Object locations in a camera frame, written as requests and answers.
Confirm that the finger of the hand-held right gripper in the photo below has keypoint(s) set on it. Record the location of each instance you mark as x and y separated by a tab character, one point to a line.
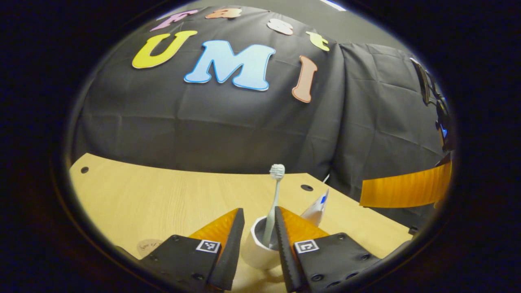
407	189

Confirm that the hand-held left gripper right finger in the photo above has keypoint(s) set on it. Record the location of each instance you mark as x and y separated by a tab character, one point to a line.
288	260

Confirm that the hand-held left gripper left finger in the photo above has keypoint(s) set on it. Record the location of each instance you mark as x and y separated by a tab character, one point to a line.
228	252

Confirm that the pale green toothbrush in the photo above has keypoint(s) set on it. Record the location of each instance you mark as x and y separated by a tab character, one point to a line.
273	207

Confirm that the white toothpaste tube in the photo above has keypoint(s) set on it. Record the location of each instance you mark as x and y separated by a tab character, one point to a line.
315	209

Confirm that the light wooden desktop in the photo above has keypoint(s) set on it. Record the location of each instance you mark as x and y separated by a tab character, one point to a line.
163	195

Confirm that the black backdrop cloth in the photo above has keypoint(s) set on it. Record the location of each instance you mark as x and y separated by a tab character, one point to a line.
203	130

